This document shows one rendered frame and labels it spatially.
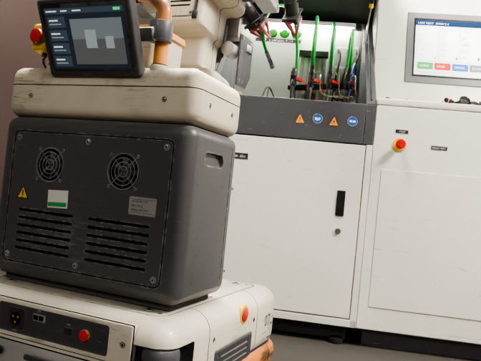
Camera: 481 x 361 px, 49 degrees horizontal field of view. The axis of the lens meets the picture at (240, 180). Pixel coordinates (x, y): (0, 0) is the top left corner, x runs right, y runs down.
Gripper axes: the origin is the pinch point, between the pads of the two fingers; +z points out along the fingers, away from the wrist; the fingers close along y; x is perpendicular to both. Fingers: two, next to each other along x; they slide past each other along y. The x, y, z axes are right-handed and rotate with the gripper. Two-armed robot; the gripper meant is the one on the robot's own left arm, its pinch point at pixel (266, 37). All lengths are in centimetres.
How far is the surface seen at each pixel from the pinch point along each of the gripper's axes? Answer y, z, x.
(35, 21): 136, -71, -3
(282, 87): 25.1, 30.6, -17.9
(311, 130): -16.0, 34.3, 29.7
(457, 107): -59, 59, 2
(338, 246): -17, 73, 57
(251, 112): 0.7, 16.1, 33.8
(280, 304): 4, 77, 82
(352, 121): -29, 41, 21
